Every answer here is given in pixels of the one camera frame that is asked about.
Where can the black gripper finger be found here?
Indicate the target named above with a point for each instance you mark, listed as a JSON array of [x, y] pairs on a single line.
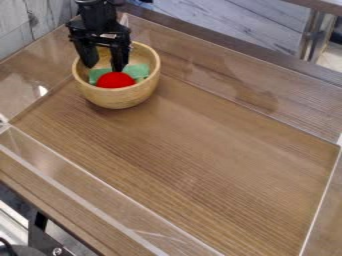
[[87, 52], [119, 56]]

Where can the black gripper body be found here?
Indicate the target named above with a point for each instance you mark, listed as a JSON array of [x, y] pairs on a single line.
[[97, 25]]

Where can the red round fruit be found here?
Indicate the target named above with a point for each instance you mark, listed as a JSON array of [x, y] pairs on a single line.
[[115, 80]]

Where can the green sponge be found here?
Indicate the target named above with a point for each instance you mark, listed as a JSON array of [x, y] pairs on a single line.
[[138, 71]]

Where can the wooden bowl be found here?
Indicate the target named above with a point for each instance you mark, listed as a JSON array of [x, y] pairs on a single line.
[[119, 98]]

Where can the metal table leg background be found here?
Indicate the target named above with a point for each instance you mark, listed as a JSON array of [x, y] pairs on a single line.
[[317, 34]]

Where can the black table leg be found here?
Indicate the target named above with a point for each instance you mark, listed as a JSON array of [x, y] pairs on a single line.
[[40, 240]]

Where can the clear acrylic tray wall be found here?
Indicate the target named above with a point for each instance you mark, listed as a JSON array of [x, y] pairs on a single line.
[[115, 225]]

